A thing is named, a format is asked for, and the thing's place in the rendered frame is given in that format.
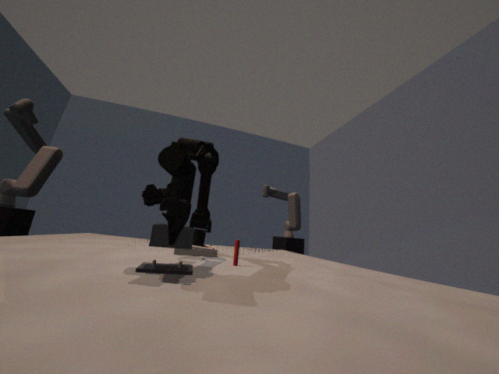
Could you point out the red peg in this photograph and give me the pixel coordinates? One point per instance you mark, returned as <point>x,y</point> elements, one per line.
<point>236,253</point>

